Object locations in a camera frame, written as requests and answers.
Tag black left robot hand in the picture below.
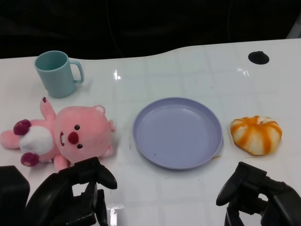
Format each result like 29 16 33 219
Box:
24 157 118 226

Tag black round table grommet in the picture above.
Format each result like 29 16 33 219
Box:
248 50 270 64

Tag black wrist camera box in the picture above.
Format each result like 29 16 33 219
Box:
0 165 31 226

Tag pink plush beaver doll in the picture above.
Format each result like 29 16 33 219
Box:
0 96 116 170

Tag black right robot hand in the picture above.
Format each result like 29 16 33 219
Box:
216 161 301 226

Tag teal plastic mug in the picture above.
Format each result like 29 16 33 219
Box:
34 50 85 98

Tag lavender plastic plate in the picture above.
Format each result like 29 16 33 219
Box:
132 97 223 170

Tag orange white striped bun toy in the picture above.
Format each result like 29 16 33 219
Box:
230 115 283 156

